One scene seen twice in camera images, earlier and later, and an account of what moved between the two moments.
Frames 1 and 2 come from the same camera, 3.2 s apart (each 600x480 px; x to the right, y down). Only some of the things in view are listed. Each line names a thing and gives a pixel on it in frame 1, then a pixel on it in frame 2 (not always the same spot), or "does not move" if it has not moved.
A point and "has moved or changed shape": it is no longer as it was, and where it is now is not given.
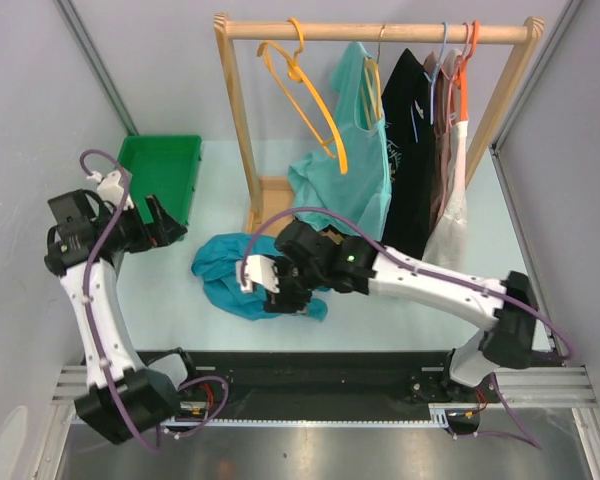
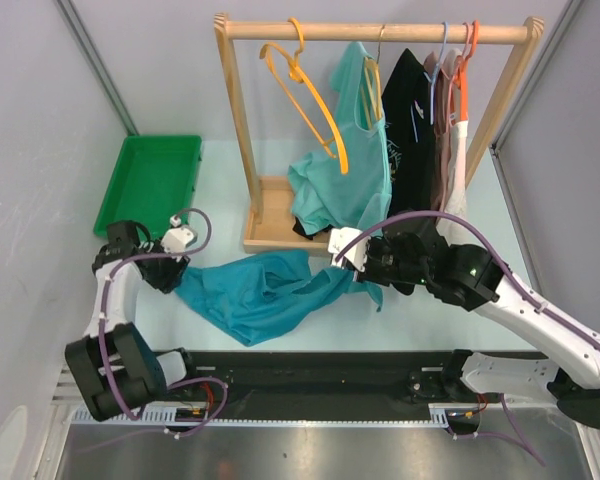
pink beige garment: (441, 73) does not move
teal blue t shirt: (216, 263) has moved or changed shape
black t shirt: (409, 120) does not move
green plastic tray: (165, 167) does not move
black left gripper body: (129, 234) to (163, 272)
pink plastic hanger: (458, 62) does not move
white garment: (448, 242) does not move
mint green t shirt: (359, 197) does not move
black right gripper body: (299, 280) to (382, 266)
